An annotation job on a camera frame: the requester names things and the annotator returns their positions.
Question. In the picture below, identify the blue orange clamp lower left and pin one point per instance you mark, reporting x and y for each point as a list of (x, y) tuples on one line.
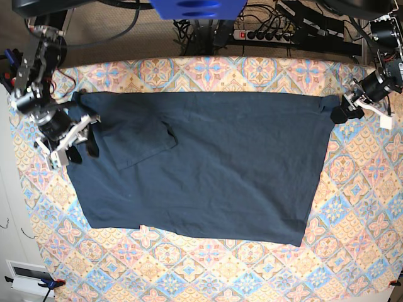
[(50, 284)]

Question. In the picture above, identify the patterned tablecloth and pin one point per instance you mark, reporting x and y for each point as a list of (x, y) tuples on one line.
[(353, 243)]

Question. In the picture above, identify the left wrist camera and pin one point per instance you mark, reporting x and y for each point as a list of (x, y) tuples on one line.
[(386, 122)]

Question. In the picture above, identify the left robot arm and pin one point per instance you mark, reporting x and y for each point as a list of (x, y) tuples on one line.
[(385, 37)]

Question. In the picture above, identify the orange clamp lower right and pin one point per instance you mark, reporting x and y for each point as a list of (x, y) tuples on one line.
[(395, 283)]

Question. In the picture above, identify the black round stand base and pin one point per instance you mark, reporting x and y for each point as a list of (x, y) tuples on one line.
[(62, 51)]

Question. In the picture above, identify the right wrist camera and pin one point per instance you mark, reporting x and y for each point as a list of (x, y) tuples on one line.
[(57, 159)]

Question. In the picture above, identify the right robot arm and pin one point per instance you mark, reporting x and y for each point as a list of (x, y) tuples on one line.
[(31, 96)]

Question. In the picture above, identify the white power strip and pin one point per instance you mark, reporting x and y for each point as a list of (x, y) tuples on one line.
[(262, 36)]

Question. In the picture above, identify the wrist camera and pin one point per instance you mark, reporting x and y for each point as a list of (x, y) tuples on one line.
[(386, 122), (57, 159)]

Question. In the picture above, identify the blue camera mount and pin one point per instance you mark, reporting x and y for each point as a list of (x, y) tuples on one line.
[(198, 9)]

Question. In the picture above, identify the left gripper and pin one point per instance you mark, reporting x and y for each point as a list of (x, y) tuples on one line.
[(366, 92)]

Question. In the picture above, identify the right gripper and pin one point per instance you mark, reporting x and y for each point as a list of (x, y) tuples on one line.
[(57, 128)]

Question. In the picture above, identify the dark blue t-shirt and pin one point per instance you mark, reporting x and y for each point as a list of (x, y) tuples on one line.
[(230, 165)]

